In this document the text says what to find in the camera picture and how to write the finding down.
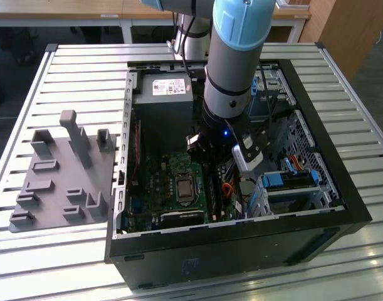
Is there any black graphics card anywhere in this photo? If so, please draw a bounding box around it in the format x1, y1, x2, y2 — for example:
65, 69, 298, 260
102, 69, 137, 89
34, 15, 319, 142
159, 210, 206, 230

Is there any silver disk bay cage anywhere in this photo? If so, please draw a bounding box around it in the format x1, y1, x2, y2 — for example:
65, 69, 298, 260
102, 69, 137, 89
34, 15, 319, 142
246, 171, 345, 219

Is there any hard disk in blue carrier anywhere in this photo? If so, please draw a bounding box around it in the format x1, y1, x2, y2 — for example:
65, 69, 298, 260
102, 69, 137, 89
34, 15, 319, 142
261, 171, 320, 191

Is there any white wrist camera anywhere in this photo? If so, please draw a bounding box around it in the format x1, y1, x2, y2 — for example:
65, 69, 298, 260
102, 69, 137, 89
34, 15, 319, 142
231, 133, 264, 172

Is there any wooden desk white frame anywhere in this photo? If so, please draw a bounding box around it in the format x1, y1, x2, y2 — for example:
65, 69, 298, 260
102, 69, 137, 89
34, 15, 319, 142
0, 0, 311, 45

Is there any black RAM slot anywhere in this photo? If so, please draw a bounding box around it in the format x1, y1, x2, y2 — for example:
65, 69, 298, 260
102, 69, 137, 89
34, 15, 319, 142
204, 162, 218, 224

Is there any grey parts rack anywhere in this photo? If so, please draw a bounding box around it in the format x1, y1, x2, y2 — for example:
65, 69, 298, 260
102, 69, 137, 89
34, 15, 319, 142
8, 109, 117, 233

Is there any pale blue bay bracket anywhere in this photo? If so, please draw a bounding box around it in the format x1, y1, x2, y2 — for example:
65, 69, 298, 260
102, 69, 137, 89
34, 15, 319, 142
246, 184, 269, 218

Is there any green motherboard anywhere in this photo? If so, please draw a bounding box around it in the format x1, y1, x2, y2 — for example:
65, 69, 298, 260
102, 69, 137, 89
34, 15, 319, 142
128, 149, 242, 235

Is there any blue bay latch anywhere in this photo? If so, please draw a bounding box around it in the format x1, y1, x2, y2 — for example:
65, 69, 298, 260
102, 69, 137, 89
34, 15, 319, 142
249, 77, 260, 104

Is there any wooden cabinet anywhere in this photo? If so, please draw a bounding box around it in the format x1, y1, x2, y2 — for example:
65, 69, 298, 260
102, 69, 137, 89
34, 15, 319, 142
299, 0, 383, 81

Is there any black PC case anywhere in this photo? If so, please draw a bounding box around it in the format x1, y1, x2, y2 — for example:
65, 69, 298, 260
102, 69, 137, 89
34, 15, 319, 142
103, 58, 374, 291

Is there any grey power supply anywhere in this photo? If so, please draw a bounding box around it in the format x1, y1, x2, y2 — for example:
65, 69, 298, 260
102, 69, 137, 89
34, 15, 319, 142
133, 71, 206, 156

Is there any silver CPU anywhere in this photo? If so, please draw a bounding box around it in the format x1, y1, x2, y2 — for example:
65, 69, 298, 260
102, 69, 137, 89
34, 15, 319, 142
177, 179, 194, 199

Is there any orange disk wire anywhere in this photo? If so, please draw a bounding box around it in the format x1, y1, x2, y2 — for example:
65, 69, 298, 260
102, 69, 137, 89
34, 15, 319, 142
290, 154, 308, 172

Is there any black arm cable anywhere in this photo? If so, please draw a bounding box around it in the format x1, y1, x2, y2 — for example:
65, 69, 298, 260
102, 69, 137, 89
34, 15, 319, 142
172, 12, 200, 79

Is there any thin red wire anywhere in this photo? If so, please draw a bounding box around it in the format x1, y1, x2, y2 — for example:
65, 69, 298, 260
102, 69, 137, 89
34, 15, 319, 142
130, 124, 140, 186

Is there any blue disk wire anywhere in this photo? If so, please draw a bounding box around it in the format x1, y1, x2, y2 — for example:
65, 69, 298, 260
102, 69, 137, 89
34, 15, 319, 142
283, 156, 297, 176

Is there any black flat cable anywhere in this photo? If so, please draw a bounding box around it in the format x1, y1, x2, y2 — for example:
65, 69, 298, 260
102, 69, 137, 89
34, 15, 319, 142
250, 108, 294, 148

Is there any CPU socket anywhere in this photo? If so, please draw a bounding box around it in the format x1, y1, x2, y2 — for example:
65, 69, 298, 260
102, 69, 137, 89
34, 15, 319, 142
174, 172, 197, 206

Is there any orange red wire bundle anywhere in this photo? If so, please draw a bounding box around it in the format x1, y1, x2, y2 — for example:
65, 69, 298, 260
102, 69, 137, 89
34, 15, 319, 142
221, 183, 239, 200

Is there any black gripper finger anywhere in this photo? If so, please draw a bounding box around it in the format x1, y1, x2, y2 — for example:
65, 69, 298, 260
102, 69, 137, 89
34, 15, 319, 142
185, 134, 207, 162

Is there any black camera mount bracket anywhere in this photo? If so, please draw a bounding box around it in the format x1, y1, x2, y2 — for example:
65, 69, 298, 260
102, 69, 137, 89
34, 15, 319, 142
225, 117, 271, 164

